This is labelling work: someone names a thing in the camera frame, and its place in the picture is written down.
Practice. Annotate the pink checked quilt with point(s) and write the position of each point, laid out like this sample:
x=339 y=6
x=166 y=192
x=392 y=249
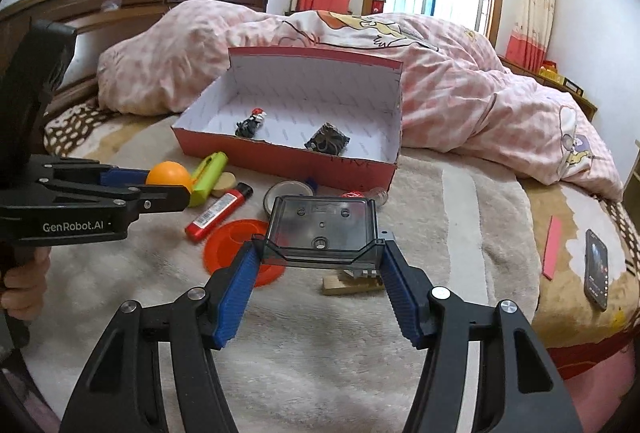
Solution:
x=450 y=88

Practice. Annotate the small red windowsill box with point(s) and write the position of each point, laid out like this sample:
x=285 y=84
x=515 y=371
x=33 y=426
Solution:
x=378 y=5

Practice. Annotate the person's left hand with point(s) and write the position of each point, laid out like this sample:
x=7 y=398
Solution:
x=25 y=288

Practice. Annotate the black smartphone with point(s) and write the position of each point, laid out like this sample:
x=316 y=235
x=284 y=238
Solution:
x=597 y=268

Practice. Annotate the dark wrapped packet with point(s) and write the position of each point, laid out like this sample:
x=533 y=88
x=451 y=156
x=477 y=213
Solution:
x=327 y=139

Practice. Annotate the red lighter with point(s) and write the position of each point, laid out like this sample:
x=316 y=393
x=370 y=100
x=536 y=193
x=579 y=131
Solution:
x=215 y=213

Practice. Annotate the beige fleece blanket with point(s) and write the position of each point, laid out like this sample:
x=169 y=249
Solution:
x=325 y=363

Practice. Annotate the red cardboard strip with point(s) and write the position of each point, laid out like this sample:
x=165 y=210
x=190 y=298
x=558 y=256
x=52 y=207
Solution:
x=552 y=248

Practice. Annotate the orange plastic cone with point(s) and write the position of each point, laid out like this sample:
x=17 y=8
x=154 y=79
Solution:
x=225 y=248

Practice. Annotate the brown dotted pillow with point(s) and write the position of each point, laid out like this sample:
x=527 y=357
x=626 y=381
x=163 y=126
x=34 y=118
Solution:
x=75 y=125

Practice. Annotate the small dark box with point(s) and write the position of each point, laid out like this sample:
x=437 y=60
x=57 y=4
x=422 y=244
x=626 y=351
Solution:
x=573 y=86

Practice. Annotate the smoky transparent plastic box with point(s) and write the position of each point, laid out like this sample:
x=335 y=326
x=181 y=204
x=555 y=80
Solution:
x=320 y=223

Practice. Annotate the person's pink clothing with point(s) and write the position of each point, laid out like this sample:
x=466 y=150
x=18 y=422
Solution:
x=42 y=420

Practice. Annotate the orange ball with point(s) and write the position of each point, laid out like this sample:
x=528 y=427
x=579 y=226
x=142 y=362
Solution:
x=170 y=175

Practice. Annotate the wooden dresser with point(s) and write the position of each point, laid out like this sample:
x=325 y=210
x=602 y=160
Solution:
x=575 y=95

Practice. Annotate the brown printed bed sheet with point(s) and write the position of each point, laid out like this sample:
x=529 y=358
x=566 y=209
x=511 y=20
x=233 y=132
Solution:
x=565 y=313

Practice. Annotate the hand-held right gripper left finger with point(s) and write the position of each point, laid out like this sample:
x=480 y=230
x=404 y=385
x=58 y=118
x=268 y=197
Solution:
x=240 y=293

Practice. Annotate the tape roll with blue cutter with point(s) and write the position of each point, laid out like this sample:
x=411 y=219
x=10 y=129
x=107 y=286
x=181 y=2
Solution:
x=285 y=189

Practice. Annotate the green plastic tube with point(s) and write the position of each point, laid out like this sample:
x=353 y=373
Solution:
x=207 y=178

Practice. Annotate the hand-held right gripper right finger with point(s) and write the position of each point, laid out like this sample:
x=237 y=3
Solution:
x=400 y=298

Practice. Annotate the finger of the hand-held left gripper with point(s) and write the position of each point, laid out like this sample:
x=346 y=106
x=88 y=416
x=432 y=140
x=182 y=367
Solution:
x=160 y=202
x=125 y=176

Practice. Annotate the yellow boxes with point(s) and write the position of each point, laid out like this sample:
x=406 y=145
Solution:
x=550 y=73

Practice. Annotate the small wooden block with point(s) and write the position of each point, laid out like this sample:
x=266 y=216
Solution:
x=340 y=286

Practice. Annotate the clear bottle with red label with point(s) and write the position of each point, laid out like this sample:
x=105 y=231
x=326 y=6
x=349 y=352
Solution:
x=375 y=195

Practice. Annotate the small toy figurine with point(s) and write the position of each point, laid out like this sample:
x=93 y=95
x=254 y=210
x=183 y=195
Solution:
x=250 y=125

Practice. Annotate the round wooden disc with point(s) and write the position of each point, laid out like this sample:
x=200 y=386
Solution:
x=223 y=183

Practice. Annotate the red cardboard box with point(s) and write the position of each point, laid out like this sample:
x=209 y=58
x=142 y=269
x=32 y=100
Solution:
x=280 y=163

